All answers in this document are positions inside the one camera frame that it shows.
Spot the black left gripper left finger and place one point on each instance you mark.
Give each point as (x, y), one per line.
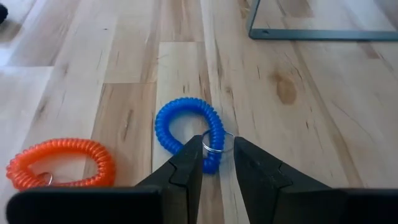
(174, 193)

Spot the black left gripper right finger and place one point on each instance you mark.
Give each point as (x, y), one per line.
(270, 193)

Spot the blue coil wristband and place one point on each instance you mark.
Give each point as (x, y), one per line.
(163, 130)

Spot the orange coil wristband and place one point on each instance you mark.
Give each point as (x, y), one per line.
(105, 165)

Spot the grey perforated metal riser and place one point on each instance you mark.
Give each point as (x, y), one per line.
(311, 35)

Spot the black coil wristband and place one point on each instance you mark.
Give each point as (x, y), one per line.
(2, 14)

